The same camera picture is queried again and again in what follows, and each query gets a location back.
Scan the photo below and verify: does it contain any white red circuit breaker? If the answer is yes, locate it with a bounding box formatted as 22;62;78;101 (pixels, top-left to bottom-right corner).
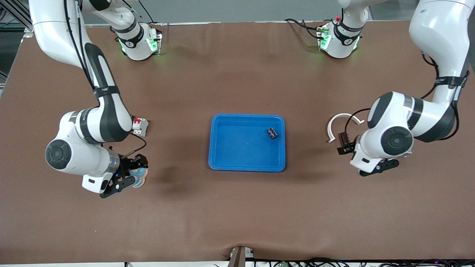
132;118;149;137

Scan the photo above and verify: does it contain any white curved pipe clamp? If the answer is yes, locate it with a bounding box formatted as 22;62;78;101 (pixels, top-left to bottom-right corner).
327;113;366;144

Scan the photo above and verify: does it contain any black arm base cable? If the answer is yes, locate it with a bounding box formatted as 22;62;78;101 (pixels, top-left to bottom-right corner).
284;17;325;40

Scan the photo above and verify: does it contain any grey metal clamp bracket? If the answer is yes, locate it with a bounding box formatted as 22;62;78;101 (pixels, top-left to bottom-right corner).
227;246;255;267

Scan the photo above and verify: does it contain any brown table mat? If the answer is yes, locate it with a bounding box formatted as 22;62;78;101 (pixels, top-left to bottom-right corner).
0;20;475;264

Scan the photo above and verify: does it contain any blue plastic tray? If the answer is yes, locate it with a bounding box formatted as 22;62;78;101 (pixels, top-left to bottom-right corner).
208;113;286;172

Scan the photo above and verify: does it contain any aluminium frame post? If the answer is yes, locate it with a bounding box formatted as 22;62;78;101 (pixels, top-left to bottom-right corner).
0;0;34;34

